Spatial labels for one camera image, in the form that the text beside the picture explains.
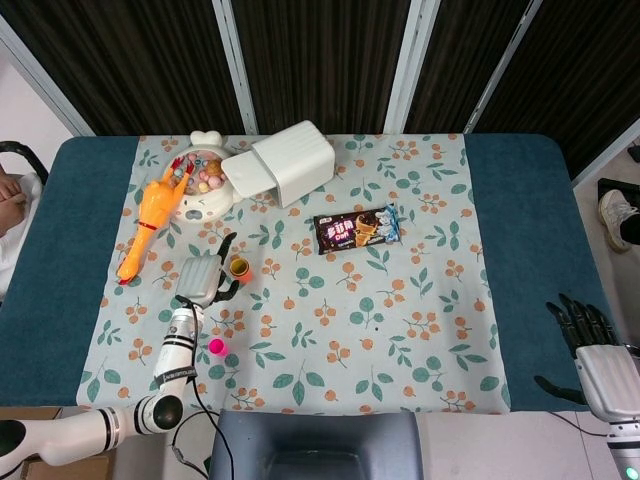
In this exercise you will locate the chocolate cone snack packet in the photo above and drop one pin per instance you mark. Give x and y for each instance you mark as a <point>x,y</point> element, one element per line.
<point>350,230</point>

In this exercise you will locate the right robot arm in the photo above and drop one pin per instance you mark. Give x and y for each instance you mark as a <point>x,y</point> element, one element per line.
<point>625,450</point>

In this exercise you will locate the pink plastic cup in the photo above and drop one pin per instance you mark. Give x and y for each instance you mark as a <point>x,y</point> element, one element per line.
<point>218,347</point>

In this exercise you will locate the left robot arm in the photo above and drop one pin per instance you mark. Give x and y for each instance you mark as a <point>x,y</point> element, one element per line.
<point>175,350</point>

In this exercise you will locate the dark folding screen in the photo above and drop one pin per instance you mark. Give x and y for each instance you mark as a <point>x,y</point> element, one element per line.
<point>320,60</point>

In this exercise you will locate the floral tablecloth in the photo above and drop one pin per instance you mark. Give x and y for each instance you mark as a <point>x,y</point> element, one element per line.
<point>325,310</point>

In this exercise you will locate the black chair armrest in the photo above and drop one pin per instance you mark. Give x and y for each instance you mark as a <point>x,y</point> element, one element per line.
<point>35,160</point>

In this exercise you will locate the orange rubber chicken toy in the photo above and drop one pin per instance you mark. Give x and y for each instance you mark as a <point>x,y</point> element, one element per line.
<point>155,200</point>

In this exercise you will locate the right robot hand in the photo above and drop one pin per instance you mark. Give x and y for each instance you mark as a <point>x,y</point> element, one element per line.
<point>612,380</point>

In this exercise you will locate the orange plastic cup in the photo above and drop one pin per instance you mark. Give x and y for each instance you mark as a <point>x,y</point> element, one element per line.
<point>245,276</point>

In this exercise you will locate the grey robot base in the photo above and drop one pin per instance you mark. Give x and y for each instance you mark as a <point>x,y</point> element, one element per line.
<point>315,445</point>

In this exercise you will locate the white animal-shaped bowl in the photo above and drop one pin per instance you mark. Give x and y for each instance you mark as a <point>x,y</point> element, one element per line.
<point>205,206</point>

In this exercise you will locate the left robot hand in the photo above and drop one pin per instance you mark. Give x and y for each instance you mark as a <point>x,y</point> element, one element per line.
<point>200,280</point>

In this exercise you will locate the brown round toy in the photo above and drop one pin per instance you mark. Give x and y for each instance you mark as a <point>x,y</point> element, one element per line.
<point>214,168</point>

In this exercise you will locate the white plastic bin with lid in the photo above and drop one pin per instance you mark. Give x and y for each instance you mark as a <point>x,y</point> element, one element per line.
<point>295,160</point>

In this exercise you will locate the person in white clothes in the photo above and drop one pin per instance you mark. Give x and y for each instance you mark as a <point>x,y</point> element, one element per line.
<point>12,240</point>

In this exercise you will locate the white sneaker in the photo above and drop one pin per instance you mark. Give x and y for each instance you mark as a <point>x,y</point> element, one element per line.
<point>616,215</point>

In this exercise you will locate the black flat object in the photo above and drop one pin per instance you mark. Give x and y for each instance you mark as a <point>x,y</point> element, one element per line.
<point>617,187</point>

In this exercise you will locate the teal table cover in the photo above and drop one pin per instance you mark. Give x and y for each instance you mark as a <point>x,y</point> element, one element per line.
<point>525,200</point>

